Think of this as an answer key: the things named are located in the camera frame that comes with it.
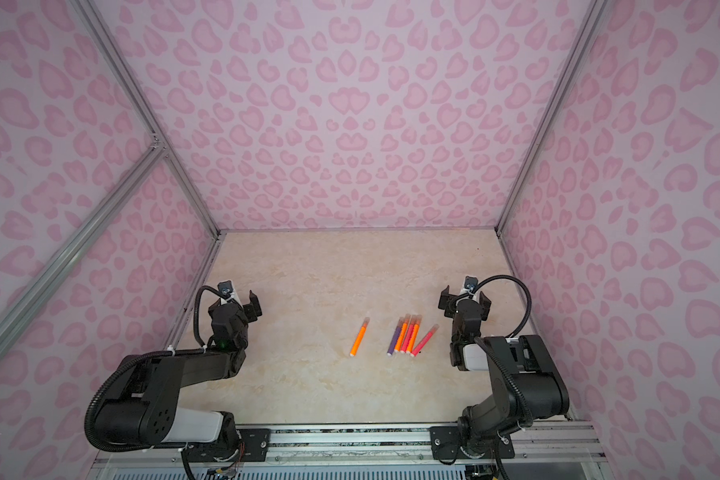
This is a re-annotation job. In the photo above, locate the orange pen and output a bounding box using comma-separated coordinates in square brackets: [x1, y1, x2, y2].
[393, 315, 410, 353]
[349, 317, 370, 357]
[406, 315, 422, 355]

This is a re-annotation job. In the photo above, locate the pink pen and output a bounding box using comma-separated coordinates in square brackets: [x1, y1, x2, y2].
[411, 325, 439, 357]
[399, 315, 417, 353]

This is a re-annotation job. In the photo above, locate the purple pen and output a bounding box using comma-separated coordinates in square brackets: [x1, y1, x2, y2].
[386, 317, 404, 356]

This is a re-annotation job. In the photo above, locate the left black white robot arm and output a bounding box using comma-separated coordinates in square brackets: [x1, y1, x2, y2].
[84, 282, 262, 459]

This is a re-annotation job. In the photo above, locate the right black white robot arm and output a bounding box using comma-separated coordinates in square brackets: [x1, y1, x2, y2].
[438, 288, 570, 458]

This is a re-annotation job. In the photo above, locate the right corner aluminium profile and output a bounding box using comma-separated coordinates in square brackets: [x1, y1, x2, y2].
[494, 0, 612, 239]

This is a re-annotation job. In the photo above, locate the corner aluminium profile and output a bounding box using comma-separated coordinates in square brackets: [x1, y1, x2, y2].
[70, 0, 222, 240]
[494, 0, 612, 239]

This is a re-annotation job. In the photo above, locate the left corner aluminium profile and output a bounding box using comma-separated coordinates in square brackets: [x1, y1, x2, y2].
[70, 0, 222, 240]

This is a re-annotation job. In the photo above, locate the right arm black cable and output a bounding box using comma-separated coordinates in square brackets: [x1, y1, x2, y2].
[472, 274, 533, 339]

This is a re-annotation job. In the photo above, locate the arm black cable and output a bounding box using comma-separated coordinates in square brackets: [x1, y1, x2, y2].
[192, 284, 226, 348]
[472, 274, 533, 339]

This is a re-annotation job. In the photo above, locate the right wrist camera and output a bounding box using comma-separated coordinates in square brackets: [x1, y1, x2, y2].
[461, 276, 479, 296]

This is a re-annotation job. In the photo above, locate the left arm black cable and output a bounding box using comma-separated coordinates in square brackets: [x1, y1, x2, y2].
[192, 284, 226, 348]

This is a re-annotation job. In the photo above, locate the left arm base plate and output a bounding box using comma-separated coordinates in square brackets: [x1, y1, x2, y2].
[184, 428, 272, 463]

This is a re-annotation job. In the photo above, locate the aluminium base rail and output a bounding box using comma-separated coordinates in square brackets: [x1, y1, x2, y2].
[88, 420, 614, 479]

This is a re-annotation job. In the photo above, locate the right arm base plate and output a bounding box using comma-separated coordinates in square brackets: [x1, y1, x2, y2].
[428, 425, 515, 463]

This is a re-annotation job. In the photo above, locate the diagonal aluminium wall profile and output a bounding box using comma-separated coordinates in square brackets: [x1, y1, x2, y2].
[0, 141, 165, 361]

